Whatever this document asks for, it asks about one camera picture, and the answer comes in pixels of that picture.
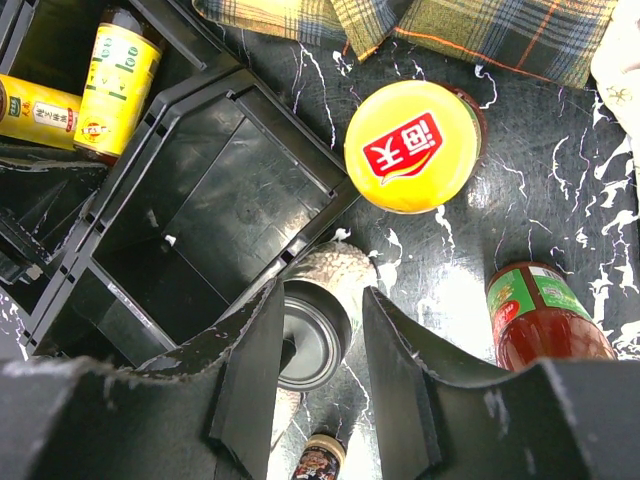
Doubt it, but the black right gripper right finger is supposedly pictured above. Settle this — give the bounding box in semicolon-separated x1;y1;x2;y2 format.
362;287;639;479

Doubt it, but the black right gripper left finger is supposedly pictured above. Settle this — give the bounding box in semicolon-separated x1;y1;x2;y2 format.
1;279;284;479

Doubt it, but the black compartment organizer tray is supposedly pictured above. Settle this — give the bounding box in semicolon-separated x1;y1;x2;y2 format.
1;1;357;366

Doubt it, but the yellow label bottle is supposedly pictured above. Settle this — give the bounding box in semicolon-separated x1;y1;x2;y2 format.
73;2;165;166
0;74;82;150

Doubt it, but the red sauce bottle front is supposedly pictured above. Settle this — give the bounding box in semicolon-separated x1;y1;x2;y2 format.
486;261;617;371

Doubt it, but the black top grinder front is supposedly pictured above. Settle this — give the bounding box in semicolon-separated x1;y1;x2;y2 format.
291;434;346;480

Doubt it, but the black grinder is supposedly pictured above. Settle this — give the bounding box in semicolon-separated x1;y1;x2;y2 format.
291;434;346;480
270;240;377;449

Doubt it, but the black top grinder back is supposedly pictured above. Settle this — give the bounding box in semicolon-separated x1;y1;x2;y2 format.
270;240;377;449

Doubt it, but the red sauce bottle yellow cap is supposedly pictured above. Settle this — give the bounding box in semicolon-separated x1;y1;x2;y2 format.
344;80;488;214

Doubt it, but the cream printed cloth bag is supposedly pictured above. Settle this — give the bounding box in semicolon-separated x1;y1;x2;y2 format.
591;0;639;156

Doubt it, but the yellow plaid cloth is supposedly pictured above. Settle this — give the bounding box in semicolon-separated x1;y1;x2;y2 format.
191;0;616;88

